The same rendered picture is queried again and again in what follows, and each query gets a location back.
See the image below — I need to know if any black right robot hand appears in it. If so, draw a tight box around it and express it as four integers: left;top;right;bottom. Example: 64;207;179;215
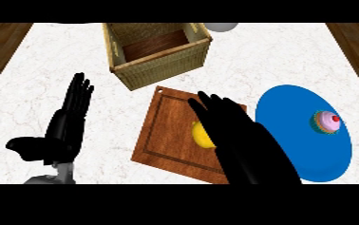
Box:
186;90;303;185

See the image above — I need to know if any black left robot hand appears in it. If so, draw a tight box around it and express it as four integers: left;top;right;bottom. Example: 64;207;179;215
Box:
5;72;96;167

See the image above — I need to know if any yellow lemon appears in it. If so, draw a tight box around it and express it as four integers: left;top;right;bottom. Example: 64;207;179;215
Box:
191;120;217;150

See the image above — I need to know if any brown wooden cutting board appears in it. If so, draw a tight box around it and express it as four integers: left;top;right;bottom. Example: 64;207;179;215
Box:
130;85;249;185

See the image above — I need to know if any wicker basket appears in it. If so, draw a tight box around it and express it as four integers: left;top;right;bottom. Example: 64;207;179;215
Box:
101;23;215;92

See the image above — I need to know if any blue round plate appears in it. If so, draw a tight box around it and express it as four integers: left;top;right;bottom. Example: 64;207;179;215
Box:
254;84;353;183

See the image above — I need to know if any pink frosted cupcake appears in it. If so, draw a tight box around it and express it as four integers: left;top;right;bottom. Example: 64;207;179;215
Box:
309;109;345;136

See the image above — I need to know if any grey round object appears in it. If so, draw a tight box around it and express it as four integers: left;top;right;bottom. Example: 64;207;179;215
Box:
203;23;240;33

